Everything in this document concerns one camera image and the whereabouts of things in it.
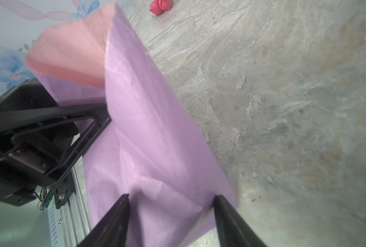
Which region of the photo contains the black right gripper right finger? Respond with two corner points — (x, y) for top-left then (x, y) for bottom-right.
(213, 195), (266, 247)

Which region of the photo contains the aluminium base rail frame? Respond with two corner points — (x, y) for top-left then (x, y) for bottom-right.
(0, 170), (91, 247)

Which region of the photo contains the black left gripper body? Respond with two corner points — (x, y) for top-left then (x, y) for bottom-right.
(0, 151), (47, 206)

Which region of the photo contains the red pink toy figure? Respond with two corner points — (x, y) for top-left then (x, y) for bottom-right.
(149, 0), (173, 15)

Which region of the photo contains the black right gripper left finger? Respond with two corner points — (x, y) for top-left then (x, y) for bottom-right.
(77, 194), (131, 247)

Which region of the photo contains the pink purple wrapping paper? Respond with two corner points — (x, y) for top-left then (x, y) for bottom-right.
(25, 3), (236, 247)

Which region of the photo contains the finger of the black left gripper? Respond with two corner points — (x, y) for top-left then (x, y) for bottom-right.
(0, 104), (111, 187)
(0, 78), (58, 113)

